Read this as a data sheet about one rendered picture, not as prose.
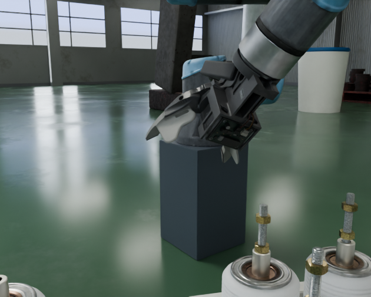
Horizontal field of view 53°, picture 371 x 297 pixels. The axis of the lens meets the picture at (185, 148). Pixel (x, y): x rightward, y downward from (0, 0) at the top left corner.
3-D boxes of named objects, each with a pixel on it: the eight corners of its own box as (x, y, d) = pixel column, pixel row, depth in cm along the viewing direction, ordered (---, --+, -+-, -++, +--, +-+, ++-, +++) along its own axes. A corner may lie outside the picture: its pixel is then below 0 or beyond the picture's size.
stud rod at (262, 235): (265, 264, 46) (268, 206, 45) (257, 263, 46) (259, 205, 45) (264, 260, 47) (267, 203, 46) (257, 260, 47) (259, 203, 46)
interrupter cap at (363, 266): (370, 254, 52) (370, 250, 52) (381, 284, 45) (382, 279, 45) (312, 247, 54) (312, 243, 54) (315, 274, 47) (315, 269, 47)
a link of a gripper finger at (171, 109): (160, 109, 56) (215, 85, 54) (159, 103, 57) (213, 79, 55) (174, 129, 59) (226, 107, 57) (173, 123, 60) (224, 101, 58)
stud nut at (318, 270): (330, 275, 33) (331, 267, 33) (312, 276, 33) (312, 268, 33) (320, 264, 35) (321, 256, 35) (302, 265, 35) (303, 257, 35)
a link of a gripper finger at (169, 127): (138, 148, 55) (195, 124, 53) (136, 121, 59) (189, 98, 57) (148, 161, 57) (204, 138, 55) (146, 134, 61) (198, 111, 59)
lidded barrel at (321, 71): (312, 107, 486) (317, 49, 470) (354, 111, 440) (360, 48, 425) (283, 110, 452) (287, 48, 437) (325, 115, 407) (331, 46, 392)
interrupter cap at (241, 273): (295, 294, 43) (295, 289, 43) (229, 289, 44) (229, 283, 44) (287, 261, 50) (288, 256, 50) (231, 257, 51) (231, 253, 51)
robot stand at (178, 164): (160, 237, 114) (158, 139, 107) (206, 223, 124) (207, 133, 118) (196, 261, 100) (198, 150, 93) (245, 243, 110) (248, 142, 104)
